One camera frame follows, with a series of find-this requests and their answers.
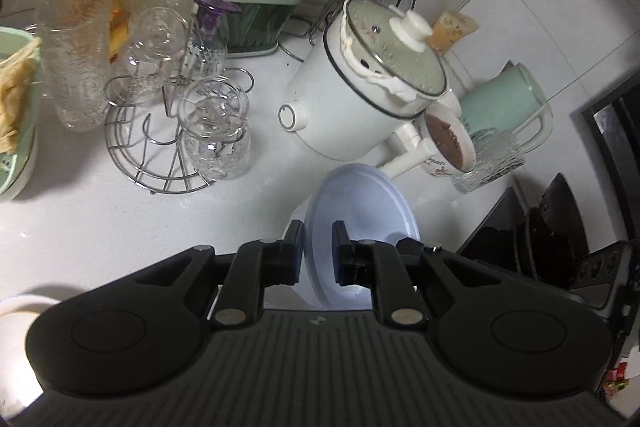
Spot ribbed glass mug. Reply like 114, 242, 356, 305
450, 129, 526, 195

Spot short patterned glass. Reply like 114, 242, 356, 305
177, 77, 252, 181

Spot glass with purple base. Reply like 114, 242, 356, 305
185, 0, 242, 78

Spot pale dried noodles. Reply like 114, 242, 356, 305
0, 39, 41, 152

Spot pink flower plate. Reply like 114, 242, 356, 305
0, 294, 62, 410

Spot green colander basket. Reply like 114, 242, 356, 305
0, 27, 42, 195

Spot floral bowl with brown contents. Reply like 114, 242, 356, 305
417, 109, 477, 178

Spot white electric pot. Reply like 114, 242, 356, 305
278, 0, 462, 181

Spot light blue plastic bowl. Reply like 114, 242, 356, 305
282, 163, 422, 310

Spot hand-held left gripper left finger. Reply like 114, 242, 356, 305
132, 219, 306, 328

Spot colourful package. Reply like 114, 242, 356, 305
597, 347, 640, 423

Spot wire glass rack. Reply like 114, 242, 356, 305
103, 67, 256, 196

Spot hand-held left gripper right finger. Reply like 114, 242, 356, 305
331, 220, 503, 329

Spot orange snack packet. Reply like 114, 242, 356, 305
430, 9, 479, 55

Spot pale green kettle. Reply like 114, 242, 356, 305
457, 62, 554, 158

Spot clear smooth glass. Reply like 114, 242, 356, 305
117, 7, 188, 104

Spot glass pot lid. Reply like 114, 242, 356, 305
344, 0, 449, 101

